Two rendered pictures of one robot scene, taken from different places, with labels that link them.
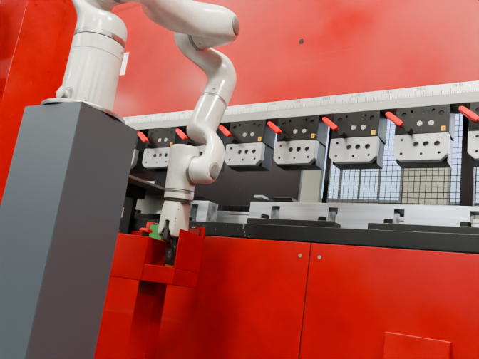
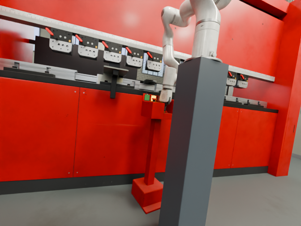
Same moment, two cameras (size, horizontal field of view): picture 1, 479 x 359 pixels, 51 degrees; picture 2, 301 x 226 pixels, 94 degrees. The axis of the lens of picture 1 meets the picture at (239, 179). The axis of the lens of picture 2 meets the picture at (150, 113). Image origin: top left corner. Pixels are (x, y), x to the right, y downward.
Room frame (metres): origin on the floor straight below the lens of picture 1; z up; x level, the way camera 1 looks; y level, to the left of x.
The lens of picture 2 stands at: (0.86, 1.13, 0.77)
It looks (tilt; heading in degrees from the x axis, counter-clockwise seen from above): 4 degrees down; 307
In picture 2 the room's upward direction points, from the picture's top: 7 degrees clockwise
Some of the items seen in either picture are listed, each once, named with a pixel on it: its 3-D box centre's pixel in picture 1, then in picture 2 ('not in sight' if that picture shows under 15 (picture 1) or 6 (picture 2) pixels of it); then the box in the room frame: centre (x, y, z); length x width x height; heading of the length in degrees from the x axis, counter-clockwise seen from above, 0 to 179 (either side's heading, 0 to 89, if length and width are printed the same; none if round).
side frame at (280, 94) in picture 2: not in sight; (262, 91); (0.82, -1.69, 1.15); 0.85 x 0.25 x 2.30; 146
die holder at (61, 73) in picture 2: not in sight; (42, 71); (2.26, 0.74, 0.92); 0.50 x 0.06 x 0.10; 56
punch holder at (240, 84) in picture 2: not in sight; (240, 81); (1.07, -1.02, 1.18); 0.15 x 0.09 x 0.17; 56
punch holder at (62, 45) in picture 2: not in sight; (62, 42); (2.19, 0.64, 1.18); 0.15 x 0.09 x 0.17; 56
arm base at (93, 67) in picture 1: (90, 81); (204, 46); (1.12, 0.38, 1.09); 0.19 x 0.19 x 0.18
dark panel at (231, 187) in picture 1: (197, 194); (91, 67); (2.51, 0.20, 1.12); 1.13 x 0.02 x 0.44; 56
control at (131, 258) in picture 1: (158, 251); (157, 106); (1.48, 0.20, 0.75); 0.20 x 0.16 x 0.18; 69
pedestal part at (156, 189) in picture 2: not in sight; (149, 192); (1.45, 0.21, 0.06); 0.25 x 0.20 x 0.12; 159
